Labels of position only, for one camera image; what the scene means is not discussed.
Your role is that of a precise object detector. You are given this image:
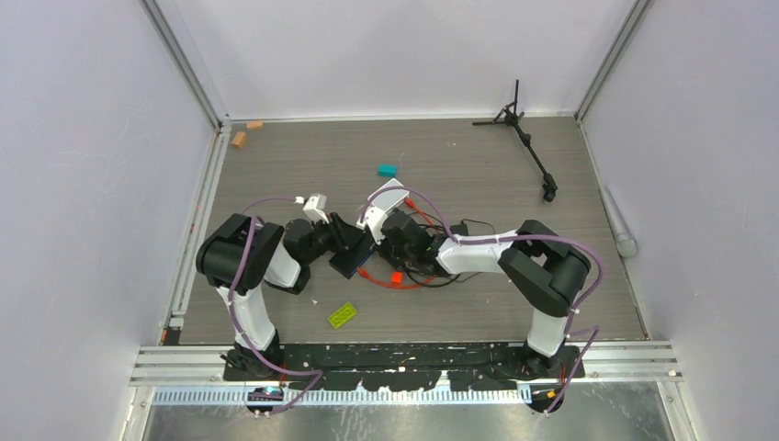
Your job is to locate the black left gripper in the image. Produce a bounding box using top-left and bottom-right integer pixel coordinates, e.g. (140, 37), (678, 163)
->
(304, 213), (367, 266)

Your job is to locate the black ethernet cable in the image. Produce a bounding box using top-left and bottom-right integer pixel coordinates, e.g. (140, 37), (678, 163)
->
(389, 209), (482, 289)

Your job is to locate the black network switch box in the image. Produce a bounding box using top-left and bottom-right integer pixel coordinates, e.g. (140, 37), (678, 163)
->
(329, 232), (375, 279)

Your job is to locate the red ethernet cable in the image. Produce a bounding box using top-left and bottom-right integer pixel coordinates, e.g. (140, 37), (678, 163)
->
(356, 198), (455, 291)

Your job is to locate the white box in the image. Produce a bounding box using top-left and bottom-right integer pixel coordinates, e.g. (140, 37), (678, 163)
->
(367, 178), (410, 211)

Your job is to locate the black power adapter with cord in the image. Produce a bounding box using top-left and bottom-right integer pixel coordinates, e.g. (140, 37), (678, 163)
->
(395, 219), (497, 288)

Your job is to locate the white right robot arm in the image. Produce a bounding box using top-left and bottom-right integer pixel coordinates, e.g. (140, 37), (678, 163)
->
(378, 211), (592, 378)

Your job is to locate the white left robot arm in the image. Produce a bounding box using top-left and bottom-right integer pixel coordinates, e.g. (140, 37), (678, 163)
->
(196, 212), (374, 380)

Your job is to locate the orange-red cube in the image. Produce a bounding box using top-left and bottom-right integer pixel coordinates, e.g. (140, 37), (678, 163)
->
(390, 271), (404, 288)

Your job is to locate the teal block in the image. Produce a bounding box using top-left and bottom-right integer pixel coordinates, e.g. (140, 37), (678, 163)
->
(377, 164), (398, 178)

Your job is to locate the green lego brick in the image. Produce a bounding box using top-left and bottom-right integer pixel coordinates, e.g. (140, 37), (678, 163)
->
(328, 302), (357, 330)

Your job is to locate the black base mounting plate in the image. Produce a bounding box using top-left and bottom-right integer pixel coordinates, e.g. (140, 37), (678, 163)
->
(222, 343), (584, 391)

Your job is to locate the orange block near corner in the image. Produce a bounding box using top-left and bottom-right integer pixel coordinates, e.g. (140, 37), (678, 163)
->
(231, 131), (248, 150)

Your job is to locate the black tripod stand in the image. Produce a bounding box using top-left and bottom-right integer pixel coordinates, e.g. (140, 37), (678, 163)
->
(471, 79), (558, 203)

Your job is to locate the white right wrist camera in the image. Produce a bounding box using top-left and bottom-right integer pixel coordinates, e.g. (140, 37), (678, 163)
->
(356, 206), (388, 244)

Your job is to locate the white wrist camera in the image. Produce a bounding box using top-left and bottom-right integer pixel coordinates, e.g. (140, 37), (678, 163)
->
(356, 206), (388, 244)
(295, 193), (330, 224)

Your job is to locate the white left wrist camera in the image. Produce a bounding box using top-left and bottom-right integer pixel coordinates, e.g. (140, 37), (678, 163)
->
(295, 193), (330, 224)

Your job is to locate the grey cylinder by wall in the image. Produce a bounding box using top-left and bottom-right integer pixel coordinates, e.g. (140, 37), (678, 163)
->
(601, 187), (638, 258)

